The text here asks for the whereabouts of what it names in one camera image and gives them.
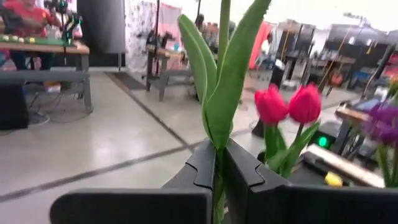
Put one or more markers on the red hanging cloth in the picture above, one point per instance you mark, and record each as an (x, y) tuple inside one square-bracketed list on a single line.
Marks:
[(259, 43)]

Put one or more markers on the grey bench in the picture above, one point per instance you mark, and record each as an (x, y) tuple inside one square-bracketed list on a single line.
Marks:
[(164, 77)]

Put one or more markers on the wooden workbench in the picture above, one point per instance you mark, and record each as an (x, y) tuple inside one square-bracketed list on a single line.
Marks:
[(62, 48)]

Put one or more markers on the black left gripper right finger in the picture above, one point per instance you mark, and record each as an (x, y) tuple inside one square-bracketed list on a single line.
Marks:
[(295, 205)]

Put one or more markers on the black curtain panel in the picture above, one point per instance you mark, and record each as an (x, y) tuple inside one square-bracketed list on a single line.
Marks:
[(101, 28)]

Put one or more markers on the person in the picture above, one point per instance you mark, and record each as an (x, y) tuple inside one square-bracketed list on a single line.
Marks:
[(28, 18)]

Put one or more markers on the black floor box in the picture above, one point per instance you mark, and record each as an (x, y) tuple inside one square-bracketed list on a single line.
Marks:
[(12, 105)]

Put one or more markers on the white patterned cloth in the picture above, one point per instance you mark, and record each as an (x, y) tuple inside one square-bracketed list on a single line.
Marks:
[(138, 25)]

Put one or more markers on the purple artificial flower sprig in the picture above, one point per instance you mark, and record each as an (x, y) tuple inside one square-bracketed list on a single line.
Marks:
[(382, 124)]

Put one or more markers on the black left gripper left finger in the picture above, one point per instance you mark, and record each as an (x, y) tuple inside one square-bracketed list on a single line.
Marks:
[(140, 205)]

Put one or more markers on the red artificial tulip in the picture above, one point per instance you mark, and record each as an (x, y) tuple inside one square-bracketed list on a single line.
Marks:
[(305, 102), (270, 104)]

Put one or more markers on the yellow artificial tulip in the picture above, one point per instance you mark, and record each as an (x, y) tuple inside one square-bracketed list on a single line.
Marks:
[(333, 180), (224, 93)]

